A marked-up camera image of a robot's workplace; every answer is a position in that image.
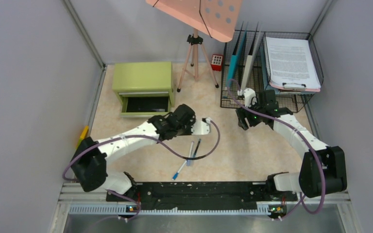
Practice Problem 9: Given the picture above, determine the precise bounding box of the teal file folder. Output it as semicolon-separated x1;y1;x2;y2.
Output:
226;23;247;88

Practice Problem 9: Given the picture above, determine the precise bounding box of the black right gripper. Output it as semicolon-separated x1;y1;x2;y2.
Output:
237;98;265;130

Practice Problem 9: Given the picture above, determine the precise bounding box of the pink clipboard with papers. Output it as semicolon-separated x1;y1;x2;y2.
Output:
264;36;321;92

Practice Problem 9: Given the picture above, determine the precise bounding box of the pink perforated board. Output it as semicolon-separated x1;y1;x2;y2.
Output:
146;0;242;42

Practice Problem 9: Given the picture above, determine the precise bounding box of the green metal drawer box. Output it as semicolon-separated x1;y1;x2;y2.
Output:
112;62;175;117

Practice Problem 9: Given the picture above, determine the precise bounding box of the blue white marker pen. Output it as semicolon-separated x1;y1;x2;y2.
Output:
171;160;187;181

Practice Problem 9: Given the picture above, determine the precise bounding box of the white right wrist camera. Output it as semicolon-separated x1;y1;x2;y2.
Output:
237;88;257;108

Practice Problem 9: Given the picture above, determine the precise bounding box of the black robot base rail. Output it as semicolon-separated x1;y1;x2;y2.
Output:
105;181;298;213

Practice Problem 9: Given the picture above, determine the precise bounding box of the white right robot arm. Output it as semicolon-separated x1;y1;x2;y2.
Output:
236;88;347;200

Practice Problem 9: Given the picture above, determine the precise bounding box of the red white small box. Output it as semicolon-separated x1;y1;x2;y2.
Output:
210;54;224;71

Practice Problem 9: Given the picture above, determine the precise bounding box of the black wire mesh file rack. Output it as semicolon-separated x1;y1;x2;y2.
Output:
220;30;324;113

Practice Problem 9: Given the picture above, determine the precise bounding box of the yellow green toy block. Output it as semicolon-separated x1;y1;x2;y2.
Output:
77;125;89;147

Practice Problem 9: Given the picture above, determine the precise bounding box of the grey white marker pen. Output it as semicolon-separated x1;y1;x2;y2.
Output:
186;141;194;166

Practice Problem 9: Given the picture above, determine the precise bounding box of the teal gel pen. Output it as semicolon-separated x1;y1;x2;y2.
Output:
192;138;202;158

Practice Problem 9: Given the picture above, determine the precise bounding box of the grey white file folder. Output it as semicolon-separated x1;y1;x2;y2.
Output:
240;21;262;90

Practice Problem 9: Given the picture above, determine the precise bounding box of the light blue clipboard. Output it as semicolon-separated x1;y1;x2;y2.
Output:
259;43;315;95

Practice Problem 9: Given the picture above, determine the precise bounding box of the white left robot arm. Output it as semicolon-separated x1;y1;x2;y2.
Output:
71;104;196;201

